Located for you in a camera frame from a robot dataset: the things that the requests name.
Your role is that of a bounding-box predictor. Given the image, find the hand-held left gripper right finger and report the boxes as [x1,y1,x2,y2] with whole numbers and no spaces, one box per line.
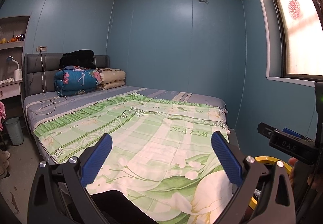
[211,131,296,224]

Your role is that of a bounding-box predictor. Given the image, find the yellow-rimmed black bucket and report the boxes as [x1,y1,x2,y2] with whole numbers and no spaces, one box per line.
[254,155,292,214]

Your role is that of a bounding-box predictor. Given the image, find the blue floral folded quilt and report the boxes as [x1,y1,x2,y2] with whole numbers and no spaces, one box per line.
[54,66,102,96]

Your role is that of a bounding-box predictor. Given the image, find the green floral blanket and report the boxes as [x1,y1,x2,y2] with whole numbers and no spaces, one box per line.
[34,95,231,224]

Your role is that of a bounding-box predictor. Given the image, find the white nightstand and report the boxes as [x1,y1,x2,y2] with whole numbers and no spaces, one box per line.
[0,80,23,100]

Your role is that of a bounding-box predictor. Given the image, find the grey upholstered bed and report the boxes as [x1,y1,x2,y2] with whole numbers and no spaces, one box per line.
[23,53,239,224]

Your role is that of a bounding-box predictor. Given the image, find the red paper window decoration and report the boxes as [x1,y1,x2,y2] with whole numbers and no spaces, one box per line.
[288,0,302,20]

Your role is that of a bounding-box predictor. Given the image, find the white desk lamp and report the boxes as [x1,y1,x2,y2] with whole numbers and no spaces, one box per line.
[6,56,23,81]

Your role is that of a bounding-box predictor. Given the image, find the pink floral cloth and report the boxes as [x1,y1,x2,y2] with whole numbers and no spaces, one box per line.
[0,101,7,132]

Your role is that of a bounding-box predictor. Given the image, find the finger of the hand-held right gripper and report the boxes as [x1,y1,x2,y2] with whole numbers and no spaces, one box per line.
[282,128,307,140]
[257,122,280,139]

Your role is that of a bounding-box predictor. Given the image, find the light green wastebasket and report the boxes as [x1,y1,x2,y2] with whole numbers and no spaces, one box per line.
[4,116,24,146]

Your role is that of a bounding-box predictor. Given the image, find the window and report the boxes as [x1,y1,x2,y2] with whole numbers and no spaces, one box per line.
[246,0,323,87]

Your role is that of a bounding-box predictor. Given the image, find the white charging cable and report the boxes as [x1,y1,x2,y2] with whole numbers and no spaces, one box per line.
[35,50,67,116]

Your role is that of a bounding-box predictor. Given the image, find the person's leg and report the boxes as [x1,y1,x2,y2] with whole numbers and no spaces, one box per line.
[89,190,157,224]

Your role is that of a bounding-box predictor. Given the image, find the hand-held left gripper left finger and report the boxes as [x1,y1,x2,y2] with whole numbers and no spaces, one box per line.
[28,133,113,224]

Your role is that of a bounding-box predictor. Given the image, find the person's right hand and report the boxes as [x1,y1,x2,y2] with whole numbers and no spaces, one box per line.
[288,158,299,186]

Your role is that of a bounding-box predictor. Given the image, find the beige stacked pillows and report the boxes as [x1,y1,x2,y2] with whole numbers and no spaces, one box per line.
[97,68,126,91]

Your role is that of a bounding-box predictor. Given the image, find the black clothing pile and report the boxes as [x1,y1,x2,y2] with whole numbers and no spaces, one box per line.
[59,49,96,69]

